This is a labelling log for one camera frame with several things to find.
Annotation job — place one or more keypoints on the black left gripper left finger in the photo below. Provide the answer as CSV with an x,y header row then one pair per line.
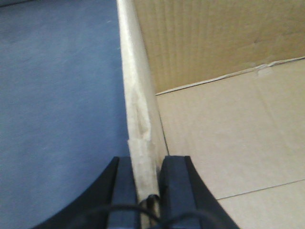
x,y
114,186

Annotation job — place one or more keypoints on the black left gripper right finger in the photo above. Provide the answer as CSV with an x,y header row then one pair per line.
x,y
186,202

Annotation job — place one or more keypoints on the brown cardboard carton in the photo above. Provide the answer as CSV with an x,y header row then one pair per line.
x,y
222,84

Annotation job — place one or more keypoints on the dark blue conveyor belt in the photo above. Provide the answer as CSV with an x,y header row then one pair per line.
x,y
62,106

